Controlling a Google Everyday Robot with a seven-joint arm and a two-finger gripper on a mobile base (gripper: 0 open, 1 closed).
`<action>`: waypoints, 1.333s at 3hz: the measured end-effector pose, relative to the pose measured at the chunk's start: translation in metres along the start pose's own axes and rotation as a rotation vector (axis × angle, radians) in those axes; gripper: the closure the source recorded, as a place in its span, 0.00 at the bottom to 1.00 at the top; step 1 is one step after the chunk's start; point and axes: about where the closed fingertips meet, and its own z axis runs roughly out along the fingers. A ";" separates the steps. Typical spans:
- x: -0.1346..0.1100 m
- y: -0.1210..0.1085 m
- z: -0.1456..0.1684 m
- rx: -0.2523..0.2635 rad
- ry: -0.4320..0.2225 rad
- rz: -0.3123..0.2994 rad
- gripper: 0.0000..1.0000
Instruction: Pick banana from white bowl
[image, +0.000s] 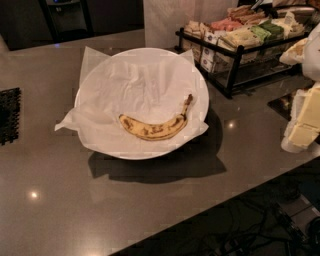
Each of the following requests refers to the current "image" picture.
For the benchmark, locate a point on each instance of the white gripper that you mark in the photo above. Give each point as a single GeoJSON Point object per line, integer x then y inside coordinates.
{"type": "Point", "coordinates": [312, 55]}

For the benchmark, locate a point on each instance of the spotted yellow banana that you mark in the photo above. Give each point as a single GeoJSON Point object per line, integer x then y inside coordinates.
{"type": "Point", "coordinates": [157, 132]}

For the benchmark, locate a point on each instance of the white paper liner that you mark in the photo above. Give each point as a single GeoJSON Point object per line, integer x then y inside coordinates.
{"type": "Point", "coordinates": [133, 90]}

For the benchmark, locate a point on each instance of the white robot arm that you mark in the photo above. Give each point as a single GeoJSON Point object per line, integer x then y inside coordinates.
{"type": "Point", "coordinates": [307, 53]}

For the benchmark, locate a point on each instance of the white bowl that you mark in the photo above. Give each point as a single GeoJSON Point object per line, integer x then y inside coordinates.
{"type": "Point", "coordinates": [140, 100]}

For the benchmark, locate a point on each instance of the colourful printed mat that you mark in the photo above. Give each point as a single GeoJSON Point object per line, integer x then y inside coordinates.
{"type": "Point", "coordinates": [283, 105]}

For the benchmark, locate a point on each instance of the green snack packets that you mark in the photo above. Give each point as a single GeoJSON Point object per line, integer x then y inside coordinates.
{"type": "Point", "coordinates": [267, 31]}

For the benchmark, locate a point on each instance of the cream snack packets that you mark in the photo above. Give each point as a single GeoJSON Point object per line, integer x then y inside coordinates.
{"type": "Point", "coordinates": [240, 37]}

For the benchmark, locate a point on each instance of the pink snack packets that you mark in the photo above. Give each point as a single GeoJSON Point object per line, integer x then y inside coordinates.
{"type": "Point", "coordinates": [226, 25]}

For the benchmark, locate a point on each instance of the dark appliance in background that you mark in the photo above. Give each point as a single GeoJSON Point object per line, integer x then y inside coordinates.
{"type": "Point", "coordinates": [67, 20]}

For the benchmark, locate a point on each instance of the black mesh mat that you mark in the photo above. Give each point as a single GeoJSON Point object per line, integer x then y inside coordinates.
{"type": "Point", "coordinates": [9, 115]}

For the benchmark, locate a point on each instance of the black wire snack rack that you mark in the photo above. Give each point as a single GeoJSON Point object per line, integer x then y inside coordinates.
{"type": "Point", "coordinates": [238, 78]}

